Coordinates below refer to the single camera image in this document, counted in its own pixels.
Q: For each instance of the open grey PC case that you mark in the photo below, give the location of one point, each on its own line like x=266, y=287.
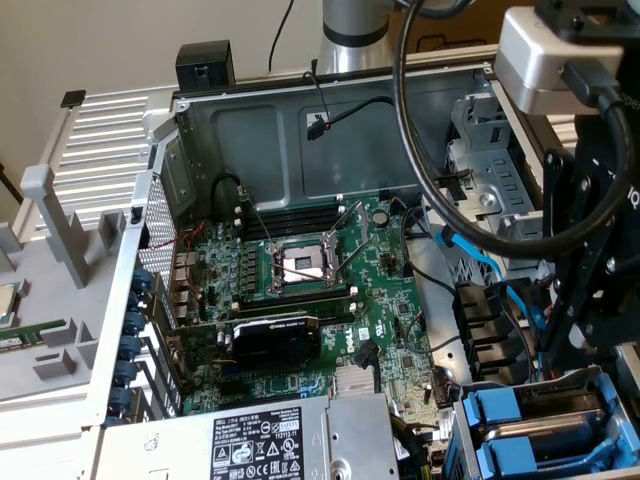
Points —
x=250, y=140

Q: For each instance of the black graphics card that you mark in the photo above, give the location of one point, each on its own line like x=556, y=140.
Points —
x=275, y=342

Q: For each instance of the hard drive in blue caddy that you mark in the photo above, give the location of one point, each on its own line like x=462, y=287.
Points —
x=462, y=450

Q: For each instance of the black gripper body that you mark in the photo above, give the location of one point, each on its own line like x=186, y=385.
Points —
x=590, y=180

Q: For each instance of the small black table cap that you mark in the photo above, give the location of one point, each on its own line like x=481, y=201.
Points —
x=73, y=98

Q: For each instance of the brown cardboard box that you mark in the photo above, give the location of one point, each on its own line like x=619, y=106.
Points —
x=465, y=30

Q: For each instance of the metal socket cover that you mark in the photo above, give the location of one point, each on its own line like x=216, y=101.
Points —
x=362, y=220

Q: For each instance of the green Dell motherboard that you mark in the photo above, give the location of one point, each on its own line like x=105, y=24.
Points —
x=380, y=300

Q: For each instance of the metal locking lever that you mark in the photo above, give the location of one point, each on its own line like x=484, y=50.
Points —
x=257, y=220
x=304, y=273

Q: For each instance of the silver chipset heatsink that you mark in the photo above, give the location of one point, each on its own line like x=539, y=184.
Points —
x=355, y=382

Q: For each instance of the silver CPU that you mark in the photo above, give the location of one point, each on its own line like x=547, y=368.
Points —
x=7, y=305

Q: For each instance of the black box with bolts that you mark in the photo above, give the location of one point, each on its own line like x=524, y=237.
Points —
x=205, y=62

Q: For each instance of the green RAM stick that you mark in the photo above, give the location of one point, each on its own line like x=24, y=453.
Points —
x=30, y=334
x=295, y=301

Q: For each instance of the round coin cell battery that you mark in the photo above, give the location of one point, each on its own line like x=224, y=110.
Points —
x=381, y=217

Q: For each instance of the grey optical drive cage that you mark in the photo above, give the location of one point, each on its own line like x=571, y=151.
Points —
x=495, y=165

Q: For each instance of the dark blue slot clip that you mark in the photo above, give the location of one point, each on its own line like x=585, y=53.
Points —
x=126, y=373
x=120, y=400
x=135, y=301
x=131, y=347
x=134, y=324
x=142, y=278

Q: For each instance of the grey power supply unit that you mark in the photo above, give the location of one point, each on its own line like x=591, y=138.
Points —
x=175, y=450

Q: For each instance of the grey plastic parts rack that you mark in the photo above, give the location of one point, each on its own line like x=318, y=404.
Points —
x=60, y=310

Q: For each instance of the CPU socket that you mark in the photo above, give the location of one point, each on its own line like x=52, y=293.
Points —
x=300, y=262

